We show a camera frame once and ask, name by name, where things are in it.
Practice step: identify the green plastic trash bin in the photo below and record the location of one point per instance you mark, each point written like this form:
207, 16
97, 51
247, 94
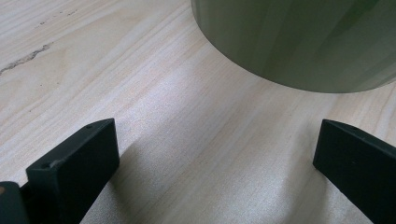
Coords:
295, 40

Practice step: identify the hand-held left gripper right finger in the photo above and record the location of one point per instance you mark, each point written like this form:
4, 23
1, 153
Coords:
358, 171

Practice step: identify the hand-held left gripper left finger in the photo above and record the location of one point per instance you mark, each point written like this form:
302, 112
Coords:
74, 174

